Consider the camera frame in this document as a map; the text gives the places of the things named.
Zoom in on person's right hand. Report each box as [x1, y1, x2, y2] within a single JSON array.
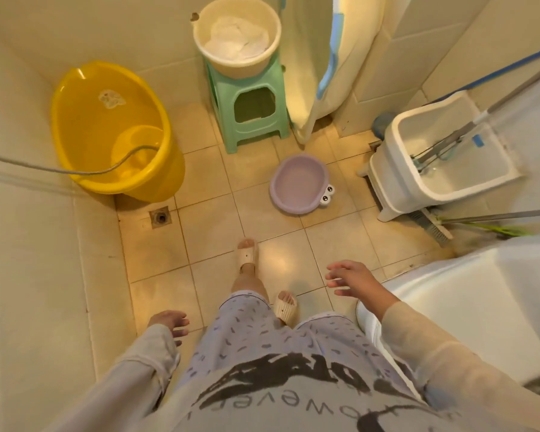
[[325, 260, 401, 321]]

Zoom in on person's left hand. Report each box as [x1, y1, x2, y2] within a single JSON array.
[[147, 310, 191, 348]]

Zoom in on person's left forearm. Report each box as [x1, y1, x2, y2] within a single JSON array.
[[45, 324, 181, 432]]

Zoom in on person's right forearm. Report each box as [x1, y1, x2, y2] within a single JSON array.
[[380, 301, 540, 432]]

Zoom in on cream slipper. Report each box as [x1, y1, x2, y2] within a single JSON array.
[[237, 238, 259, 271], [274, 291, 299, 328]]

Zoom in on patterned light blue shorts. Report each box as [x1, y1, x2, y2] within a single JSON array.
[[175, 290, 417, 403]]

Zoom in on person's leg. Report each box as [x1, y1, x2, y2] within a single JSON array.
[[231, 263, 270, 302]]

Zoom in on purple basin with frog eyes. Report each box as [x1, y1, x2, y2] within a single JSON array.
[[269, 154, 335, 215]]

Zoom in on metal floor drain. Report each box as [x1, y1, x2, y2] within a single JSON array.
[[149, 207, 173, 229]]

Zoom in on grey bristle brush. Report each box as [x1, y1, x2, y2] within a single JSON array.
[[407, 208, 454, 247]]

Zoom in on white mop bucket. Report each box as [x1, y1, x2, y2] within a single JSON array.
[[358, 91, 523, 222]]

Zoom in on grey printed shirt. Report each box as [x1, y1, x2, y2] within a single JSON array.
[[135, 353, 482, 432]]

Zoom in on white bathroom fixture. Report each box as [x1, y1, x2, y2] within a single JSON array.
[[355, 234, 540, 387]]

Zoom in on green broom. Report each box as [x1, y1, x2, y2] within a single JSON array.
[[436, 218, 533, 238]]

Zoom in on grey metal pole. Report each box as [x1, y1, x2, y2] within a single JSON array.
[[436, 208, 540, 224]]

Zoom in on yellow plastic tub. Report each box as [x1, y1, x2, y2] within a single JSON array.
[[50, 61, 186, 204]]

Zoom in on green plastic stool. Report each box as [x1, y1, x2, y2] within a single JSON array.
[[204, 51, 291, 154]]

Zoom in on cream curtain with blue trim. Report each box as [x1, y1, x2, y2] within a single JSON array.
[[279, 0, 388, 145]]

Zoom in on cream plastic bucket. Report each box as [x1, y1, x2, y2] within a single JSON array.
[[193, 0, 282, 80]]

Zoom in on white cloth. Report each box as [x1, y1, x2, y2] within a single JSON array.
[[205, 16, 271, 62]]

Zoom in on blue pole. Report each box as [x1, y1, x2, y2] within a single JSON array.
[[427, 42, 540, 106]]

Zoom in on grey shower hose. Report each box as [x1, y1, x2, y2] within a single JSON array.
[[0, 145, 160, 176]]

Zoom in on grey mop handle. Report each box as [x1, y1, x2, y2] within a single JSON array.
[[412, 56, 540, 172]]

